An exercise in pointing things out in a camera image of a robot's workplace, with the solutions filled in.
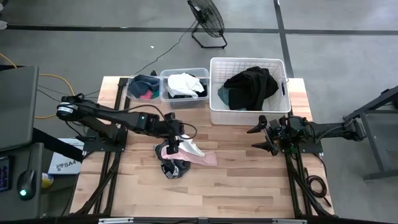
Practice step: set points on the white perforated laundry basket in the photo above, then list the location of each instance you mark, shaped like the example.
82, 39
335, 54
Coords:
217, 112

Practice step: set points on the white cloth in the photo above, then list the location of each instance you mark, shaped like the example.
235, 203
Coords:
185, 84
192, 147

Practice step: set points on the dark grey Puma underwear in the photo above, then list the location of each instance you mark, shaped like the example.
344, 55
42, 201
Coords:
172, 169

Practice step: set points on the black computer mouse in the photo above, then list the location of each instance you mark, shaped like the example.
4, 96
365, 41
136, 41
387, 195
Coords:
26, 183

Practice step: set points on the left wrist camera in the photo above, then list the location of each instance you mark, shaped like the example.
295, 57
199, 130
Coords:
170, 117

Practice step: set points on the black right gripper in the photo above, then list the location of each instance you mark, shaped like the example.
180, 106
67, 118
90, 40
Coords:
278, 133

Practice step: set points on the dark teal garment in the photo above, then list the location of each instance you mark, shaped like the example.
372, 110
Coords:
223, 98

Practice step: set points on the small clear plastic bin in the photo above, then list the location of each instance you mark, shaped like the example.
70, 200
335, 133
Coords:
132, 99

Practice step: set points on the teal sock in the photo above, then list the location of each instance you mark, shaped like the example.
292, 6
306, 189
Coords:
156, 94

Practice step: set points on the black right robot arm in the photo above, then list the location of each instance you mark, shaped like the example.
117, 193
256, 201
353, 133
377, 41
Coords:
329, 129

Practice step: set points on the black keyboard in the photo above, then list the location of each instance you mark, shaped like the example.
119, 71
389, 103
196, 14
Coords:
4, 174

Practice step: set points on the blue knit sock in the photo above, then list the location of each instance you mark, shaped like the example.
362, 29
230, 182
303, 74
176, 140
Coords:
143, 82

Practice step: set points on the dark desk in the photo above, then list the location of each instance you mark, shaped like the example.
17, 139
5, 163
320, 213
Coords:
34, 155

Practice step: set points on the black metal desk frame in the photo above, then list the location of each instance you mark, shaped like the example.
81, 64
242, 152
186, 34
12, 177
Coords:
373, 124

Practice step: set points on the silver aluminium bracket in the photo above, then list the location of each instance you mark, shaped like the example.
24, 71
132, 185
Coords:
116, 220
289, 221

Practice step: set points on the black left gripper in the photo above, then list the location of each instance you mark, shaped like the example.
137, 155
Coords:
172, 130

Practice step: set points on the yellow white ball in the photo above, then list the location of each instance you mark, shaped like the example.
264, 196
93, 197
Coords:
47, 180

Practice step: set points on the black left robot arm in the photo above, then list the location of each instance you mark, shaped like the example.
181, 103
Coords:
102, 113

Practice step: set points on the white cardboard box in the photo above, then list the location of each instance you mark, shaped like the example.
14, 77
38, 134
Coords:
66, 161

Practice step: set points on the medium clear plastic bin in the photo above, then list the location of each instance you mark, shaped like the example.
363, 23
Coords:
186, 104

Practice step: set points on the black floor fan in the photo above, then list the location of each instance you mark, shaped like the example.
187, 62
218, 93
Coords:
206, 15

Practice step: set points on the large black garment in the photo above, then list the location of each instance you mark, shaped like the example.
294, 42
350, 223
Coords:
252, 87

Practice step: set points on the black Puma underwear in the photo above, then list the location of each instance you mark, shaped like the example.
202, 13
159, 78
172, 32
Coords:
202, 91
174, 96

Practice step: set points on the pink cloth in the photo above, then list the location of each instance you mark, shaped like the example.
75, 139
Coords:
205, 160

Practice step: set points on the red sock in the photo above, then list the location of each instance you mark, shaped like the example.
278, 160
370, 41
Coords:
146, 95

